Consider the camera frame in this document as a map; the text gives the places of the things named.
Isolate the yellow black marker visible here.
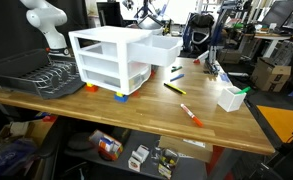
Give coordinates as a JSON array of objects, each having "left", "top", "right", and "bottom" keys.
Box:
[{"left": 163, "top": 82, "right": 188, "bottom": 96}]

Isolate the blue marker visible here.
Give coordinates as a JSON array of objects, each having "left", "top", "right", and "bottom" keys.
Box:
[{"left": 169, "top": 73, "right": 186, "bottom": 83}]

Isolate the green white marker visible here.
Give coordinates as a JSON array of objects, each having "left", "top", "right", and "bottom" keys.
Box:
[{"left": 170, "top": 65, "right": 184, "bottom": 74}]

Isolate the white open cabinet drawer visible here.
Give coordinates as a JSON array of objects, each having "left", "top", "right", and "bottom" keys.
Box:
[{"left": 127, "top": 34, "right": 184, "bottom": 68}]

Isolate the orange white marker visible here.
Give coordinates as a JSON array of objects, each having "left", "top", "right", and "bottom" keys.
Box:
[{"left": 179, "top": 102, "right": 205, "bottom": 128}]

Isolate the white plastic drawer cabinet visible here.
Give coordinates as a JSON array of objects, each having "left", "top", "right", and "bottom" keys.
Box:
[{"left": 68, "top": 25, "right": 184, "bottom": 96}]

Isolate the dark screen behind cabinet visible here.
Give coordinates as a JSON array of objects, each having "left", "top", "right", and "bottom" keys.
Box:
[{"left": 96, "top": 1, "right": 124, "bottom": 28}]

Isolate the green capped marker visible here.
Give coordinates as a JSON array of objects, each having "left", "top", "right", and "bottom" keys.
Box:
[{"left": 236, "top": 86, "right": 252, "bottom": 95}]

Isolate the blue toy block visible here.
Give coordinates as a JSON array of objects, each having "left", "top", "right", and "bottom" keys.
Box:
[{"left": 113, "top": 92, "right": 130, "bottom": 104}]

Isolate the orange toy block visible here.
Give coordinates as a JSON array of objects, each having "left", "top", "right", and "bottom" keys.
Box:
[{"left": 84, "top": 82, "right": 100, "bottom": 94}]

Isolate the orange white carton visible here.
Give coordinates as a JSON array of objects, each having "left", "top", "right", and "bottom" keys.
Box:
[{"left": 88, "top": 128, "right": 124, "bottom": 162}]

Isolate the small white box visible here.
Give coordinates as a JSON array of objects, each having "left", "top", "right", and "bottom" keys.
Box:
[{"left": 127, "top": 144, "right": 151, "bottom": 173}]

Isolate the flat cardboard box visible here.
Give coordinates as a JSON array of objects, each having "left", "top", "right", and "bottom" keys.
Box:
[{"left": 157, "top": 134, "right": 215, "bottom": 164}]

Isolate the glass jar with yellow label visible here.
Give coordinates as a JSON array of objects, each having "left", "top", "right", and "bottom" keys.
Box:
[{"left": 157, "top": 147, "right": 181, "bottom": 180}]

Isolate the office chair with backpack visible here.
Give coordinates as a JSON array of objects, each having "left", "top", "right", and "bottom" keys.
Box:
[{"left": 181, "top": 12, "right": 216, "bottom": 56}]

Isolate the blue tape label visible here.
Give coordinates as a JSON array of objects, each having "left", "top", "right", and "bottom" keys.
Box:
[{"left": 221, "top": 74, "right": 232, "bottom": 84}]

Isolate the white square pen holder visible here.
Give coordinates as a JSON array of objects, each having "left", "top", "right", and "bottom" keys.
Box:
[{"left": 217, "top": 85, "right": 248, "bottom": 113}]

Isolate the small cardboard box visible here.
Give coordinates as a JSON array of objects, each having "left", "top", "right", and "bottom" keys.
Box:
[{"left": 217, "top": 48, "right": 243, "bottom": 65}]

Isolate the grey plastic dish rack bin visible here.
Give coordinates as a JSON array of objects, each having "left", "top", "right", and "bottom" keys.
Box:
[{"left": 0, "top": 48, "right": 86, "bottom": 100}]

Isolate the large cardboard box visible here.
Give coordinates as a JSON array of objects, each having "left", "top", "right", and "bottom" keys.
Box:
[{"left": 250, "top": 56, "right": 292, "bottom": 93}]

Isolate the cardboard box under table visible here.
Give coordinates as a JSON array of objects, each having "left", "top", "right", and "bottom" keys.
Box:
[{"left": 0, "top": 112, "right": 59, "bottom": 176}]

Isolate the white round table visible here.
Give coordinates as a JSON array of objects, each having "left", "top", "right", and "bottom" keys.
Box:
[{"left": 251, "top": 31, "right": 289, "bottom": 60}]

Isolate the orange floor mat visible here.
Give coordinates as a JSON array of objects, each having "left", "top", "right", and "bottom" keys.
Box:
[{"left": 255, "top": 104, "right": 293, "bottom": 145}]

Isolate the tilted dark monitor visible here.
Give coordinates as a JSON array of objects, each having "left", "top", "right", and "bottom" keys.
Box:
[{"left": 262, "top": 0, "right": 293, "bottom": 28}]

